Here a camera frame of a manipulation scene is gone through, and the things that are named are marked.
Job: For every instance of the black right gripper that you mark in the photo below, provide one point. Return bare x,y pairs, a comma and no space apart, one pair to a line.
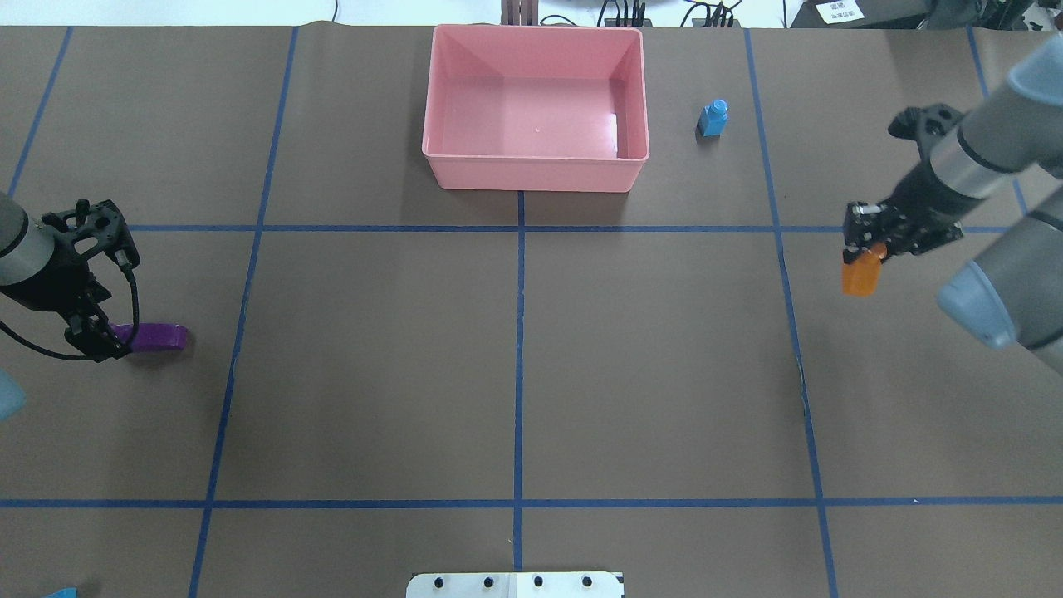
918,199

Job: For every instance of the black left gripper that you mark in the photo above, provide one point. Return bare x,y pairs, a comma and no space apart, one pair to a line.
51,281

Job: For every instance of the orange toy block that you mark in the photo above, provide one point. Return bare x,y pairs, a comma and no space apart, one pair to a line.
861,279

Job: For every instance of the purple toy block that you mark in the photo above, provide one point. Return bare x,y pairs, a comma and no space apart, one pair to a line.
152,337

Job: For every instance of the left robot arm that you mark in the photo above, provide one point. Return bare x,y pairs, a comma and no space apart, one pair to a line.
45,266

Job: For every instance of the pink plastic box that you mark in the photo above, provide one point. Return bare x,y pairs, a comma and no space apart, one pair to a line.
536,108

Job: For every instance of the small blue toy block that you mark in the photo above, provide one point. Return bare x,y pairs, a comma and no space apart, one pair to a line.
714,119

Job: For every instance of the long blue toy block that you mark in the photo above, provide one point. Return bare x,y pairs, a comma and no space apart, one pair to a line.
65,592

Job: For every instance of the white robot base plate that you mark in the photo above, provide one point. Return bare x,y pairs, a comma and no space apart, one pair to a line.
517,584

